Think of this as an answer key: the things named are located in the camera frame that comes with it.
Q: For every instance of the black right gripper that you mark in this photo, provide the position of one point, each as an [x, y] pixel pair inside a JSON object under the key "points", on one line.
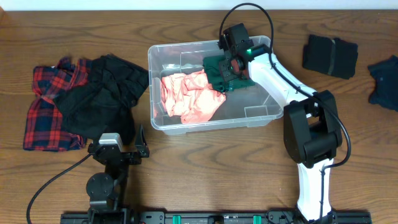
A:
{"points": [[227, 73]]}

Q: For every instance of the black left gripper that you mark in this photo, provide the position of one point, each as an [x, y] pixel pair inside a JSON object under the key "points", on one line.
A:
{"points": [[130, 154]]}

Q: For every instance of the green cloth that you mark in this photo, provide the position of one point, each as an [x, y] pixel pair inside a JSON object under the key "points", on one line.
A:
{"points": [[211, 68]]}

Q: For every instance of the black cloth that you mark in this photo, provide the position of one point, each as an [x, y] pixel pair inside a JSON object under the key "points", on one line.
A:
{"points": [[332, 57]]}

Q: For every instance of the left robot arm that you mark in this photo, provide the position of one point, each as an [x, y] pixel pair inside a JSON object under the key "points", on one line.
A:
{"points": [[106, 189]]}

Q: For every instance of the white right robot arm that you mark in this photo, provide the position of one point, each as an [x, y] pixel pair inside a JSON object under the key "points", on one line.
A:
{"points": [[311, 128]]}

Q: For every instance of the black crumpled garment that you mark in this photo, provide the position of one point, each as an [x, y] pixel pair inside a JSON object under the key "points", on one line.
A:
{"points": [[103, 105]]}

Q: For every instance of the clear plastic storage bin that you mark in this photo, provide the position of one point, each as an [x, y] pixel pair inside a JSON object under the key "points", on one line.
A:
{"points": [[245, 107]]}

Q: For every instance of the pink crumpled cloth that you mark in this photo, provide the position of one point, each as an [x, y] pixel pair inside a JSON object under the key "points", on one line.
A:
{"points": [[190, 96]]}

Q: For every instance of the red plaid shirt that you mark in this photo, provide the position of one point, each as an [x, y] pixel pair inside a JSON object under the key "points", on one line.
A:
{"points": [[44, 130]]}

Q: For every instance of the dark navy cloth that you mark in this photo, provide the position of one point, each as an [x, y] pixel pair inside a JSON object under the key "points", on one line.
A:
{"points": [[385, 75]]}

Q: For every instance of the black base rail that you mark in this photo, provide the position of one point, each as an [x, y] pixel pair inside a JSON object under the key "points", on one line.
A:
{"points": [[270, 217]]}

